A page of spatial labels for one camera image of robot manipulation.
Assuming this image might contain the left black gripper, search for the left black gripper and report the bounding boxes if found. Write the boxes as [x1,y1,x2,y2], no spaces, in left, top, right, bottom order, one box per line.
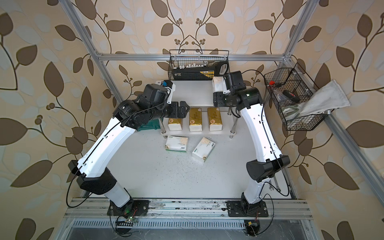
[149,101,194,124]

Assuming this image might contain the gold tissue pack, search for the gold tissue pack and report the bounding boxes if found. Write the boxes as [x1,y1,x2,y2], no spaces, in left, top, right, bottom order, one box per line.
[189,108,203,132]
[207,108,223,132]
[168,118,183,131]

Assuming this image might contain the white tissue pack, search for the white tissue pack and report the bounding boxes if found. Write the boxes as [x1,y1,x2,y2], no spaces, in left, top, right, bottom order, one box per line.
[192,137,216,163]
[165,136,189,152]
[212,76,230,94]

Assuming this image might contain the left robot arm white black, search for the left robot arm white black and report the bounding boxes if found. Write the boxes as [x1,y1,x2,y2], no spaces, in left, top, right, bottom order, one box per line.
[69,81,190,208]

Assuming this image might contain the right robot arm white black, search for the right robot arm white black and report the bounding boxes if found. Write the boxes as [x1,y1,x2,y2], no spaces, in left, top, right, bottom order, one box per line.
[212,71,290,209]

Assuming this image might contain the white two-tier shelf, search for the white two-tier shelf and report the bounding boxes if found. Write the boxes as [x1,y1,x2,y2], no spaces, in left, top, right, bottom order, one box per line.
[160,81,247,139]

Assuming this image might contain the black yellow tool box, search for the black yellow tool box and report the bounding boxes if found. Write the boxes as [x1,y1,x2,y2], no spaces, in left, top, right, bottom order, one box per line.
[168,61,230,81]

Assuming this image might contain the green plastic tool case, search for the green plastic tool case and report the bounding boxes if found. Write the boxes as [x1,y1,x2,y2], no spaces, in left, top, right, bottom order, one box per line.
[137,120,161,132]

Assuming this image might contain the white cloth rag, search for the white cloth rag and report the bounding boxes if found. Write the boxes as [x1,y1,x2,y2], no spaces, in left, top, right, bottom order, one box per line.
[282,80,351,120]

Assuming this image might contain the steel wrenches on table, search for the steel wrenches on table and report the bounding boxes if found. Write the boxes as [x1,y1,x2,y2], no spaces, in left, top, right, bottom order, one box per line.
[270,176,281,193]

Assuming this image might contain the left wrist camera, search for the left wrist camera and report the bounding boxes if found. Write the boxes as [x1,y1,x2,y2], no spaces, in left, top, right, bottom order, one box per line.
[162,80,176,104]

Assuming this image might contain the back black wire basket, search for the back black wire basket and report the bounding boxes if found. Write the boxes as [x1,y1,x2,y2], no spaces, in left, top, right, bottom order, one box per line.
[168,49,230,81]

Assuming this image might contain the black wire basket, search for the black wire basket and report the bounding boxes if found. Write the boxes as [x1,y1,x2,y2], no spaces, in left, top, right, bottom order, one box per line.
[168,49,230,81]
[264,63,332,131]

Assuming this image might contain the right black wire basket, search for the right black wire basket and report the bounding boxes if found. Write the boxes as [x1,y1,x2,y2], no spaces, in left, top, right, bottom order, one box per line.
[264,63,332,131]

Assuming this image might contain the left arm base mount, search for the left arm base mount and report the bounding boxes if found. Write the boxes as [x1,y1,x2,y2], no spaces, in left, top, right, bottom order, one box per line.
[107,199,150,218]

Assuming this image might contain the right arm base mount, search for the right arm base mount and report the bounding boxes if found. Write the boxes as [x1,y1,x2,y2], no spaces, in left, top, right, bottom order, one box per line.
[226,200,269,218]

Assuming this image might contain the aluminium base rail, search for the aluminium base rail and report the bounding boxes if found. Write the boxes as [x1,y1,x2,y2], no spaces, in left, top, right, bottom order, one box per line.
[61,198,314,233]

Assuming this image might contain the aluminium cage frame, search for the aluminium cage frame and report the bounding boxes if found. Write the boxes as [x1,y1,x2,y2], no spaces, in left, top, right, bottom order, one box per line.
[73,1,384,240]

